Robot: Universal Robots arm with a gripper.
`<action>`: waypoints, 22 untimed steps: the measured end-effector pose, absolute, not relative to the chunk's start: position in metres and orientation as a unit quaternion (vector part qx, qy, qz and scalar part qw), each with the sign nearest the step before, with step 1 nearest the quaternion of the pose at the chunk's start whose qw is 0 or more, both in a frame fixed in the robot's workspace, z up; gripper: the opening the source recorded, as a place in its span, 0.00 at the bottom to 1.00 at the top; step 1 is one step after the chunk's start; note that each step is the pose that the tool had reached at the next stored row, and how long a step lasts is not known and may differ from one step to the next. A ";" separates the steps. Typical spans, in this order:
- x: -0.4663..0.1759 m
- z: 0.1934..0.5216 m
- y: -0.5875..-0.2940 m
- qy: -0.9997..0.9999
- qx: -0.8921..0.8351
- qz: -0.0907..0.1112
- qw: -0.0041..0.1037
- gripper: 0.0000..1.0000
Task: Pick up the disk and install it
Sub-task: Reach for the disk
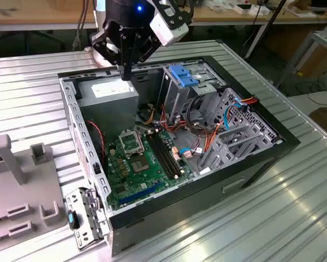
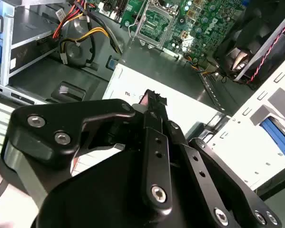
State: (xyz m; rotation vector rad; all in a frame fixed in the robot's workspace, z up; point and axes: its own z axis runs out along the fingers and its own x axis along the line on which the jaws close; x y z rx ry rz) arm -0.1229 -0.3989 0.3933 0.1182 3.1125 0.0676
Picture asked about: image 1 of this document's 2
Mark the coloured power wire black plug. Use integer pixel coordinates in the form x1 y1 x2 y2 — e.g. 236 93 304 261
235 95 259 113

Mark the red black fan wire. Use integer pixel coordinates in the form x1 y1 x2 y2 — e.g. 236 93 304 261
86 120 107 165

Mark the blue expansion slot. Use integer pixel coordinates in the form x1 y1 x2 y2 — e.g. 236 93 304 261
118 182 161 205

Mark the orange red wire bundle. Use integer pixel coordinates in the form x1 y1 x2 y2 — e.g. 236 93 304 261
159 102 225 153

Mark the wooden desk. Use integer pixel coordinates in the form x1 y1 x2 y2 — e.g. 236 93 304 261
187 0 327 27
0 0 98 31

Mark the black RAM slot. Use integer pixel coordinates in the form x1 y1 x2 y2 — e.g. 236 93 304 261
157 132 182 178
150 133 175 180
153 132 178 179
146 133 171 180

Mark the yellow orange wire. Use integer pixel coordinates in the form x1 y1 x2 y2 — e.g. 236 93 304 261
137 104 160 126

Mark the grey disk bay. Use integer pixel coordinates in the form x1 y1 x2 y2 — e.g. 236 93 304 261
197 87 286 175

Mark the black stand pole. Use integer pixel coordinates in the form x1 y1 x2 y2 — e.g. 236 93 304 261
261 0 287 31

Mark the small white box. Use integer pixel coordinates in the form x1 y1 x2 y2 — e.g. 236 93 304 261
248 5 270 16

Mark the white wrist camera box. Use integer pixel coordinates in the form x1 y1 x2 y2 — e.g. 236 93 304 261
148 11 190 47

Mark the white box black lid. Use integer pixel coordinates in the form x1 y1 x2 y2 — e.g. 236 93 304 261
233 3 253 14

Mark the blue drive latch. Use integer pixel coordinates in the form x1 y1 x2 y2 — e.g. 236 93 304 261
169 64 201 88

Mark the grey parts rack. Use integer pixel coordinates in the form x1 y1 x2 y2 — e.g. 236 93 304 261
0 133 68 248

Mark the black blue retainer latch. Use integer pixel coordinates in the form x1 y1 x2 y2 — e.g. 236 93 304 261
67 209 81 230

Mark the metal socket cover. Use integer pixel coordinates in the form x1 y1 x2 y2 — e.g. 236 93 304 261
118 130 145 158

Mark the white paper tray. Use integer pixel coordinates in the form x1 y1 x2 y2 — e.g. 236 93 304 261
286 5 317 19

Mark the green motherboard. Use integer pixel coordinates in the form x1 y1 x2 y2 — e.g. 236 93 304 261
105 129 195 211

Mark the grey power supply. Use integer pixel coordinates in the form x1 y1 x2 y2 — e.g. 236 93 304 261
76 78 140 137

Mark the blue data wire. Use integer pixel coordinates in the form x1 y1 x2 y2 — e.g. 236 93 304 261
223 97 247 132

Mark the CPU socket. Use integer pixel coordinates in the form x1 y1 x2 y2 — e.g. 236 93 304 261
129 154 152 175

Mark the black PC case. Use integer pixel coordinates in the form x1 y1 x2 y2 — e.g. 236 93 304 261
57 55 302 257

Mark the brown box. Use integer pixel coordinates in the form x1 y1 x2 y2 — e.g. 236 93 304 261
309 106 327 137

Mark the grey drive cage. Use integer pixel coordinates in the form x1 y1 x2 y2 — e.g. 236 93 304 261
158 62 228 123

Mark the black monitor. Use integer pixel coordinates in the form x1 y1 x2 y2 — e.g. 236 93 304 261
310 0 327 14

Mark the silver slot bracket retainer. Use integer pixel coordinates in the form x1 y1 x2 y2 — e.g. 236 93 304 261
66 187 111 252

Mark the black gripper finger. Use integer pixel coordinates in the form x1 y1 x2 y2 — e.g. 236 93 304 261
126 34 160 81
90 31 127 81

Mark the cardboard box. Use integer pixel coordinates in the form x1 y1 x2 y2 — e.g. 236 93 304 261
296 40 327 80

